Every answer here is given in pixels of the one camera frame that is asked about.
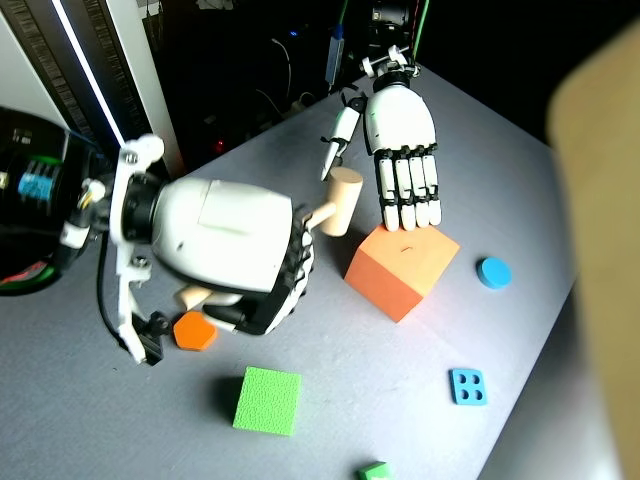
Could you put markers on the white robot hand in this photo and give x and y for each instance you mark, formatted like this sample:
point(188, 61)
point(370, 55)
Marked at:
point(225, 235)
point(397, 120)

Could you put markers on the large orange foam block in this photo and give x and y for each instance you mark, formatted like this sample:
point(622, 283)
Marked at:
point(395, 285)

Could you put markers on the blue and white adapter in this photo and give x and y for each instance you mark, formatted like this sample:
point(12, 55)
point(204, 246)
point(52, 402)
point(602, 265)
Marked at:
point(335, 52)

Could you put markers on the orange hexagon block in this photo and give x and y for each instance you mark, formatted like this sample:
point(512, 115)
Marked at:
point(195, 331)

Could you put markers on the large green textured cube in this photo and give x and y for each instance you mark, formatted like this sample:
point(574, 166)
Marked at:
point(267, 400)

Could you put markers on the blue round disc block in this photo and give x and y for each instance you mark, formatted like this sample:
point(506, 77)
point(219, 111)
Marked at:
point(494, 272)

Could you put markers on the white panel with black strips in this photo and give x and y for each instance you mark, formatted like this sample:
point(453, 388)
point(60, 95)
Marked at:
point(115, 60)

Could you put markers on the tan wooden panel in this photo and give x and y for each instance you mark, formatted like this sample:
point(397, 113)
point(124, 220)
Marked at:
point(600, 200)

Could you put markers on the grey table cloth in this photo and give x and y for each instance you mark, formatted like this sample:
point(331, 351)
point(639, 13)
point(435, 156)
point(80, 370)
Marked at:
point(400, 375)

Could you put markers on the blue square four-hole block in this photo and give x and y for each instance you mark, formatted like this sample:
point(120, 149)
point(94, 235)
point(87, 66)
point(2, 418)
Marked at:
point(468, 386)

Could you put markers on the small green letter cube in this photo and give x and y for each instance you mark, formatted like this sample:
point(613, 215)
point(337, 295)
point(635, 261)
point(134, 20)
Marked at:
point(375, 471)

